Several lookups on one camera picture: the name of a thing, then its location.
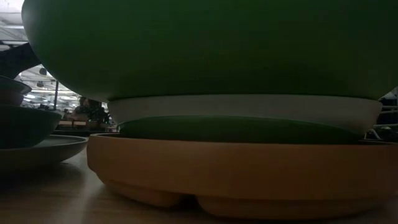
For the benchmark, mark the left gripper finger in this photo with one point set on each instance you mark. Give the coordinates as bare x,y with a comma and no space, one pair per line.
17,60

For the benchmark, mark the white plate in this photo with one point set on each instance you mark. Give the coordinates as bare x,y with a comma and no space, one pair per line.
248,107

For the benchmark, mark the translucent pale green plate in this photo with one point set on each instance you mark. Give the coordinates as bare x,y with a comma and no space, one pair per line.
233,130

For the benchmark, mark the blue patterned plate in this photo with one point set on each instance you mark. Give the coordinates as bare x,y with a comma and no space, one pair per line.
12,85

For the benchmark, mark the black aluminium table frame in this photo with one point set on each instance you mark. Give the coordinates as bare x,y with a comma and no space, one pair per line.
56,95

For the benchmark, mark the dark green plate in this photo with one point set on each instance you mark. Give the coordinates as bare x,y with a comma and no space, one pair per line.
25,124

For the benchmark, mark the tan divided plate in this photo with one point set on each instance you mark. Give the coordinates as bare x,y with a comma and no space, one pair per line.
233,168

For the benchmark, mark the person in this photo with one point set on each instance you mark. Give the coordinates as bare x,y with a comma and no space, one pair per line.
91,109

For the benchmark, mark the light green plate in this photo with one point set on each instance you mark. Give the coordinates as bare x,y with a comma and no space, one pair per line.
202,46

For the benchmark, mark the grey plate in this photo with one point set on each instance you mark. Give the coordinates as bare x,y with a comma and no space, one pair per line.
46,152

